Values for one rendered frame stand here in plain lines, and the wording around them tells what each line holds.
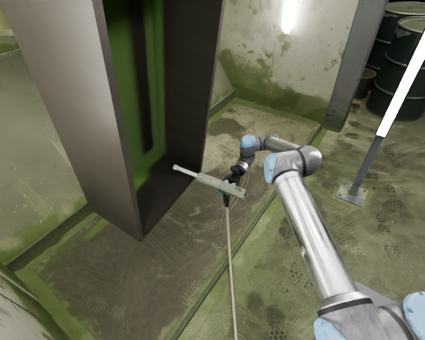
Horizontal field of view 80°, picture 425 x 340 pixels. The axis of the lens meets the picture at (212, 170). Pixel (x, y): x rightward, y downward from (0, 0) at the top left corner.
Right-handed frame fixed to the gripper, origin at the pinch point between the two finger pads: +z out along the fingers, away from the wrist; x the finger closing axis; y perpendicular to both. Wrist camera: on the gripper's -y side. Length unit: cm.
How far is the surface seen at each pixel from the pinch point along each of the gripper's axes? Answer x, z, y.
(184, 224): 29, 9, 47
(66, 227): 103, 53, 42
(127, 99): 51, 5, -51
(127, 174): 17, 44, -52
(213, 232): 7.1, 5.4, 46.7
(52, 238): 104, 63, 41
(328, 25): -13, -171, -35
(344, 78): -39, -166, 4
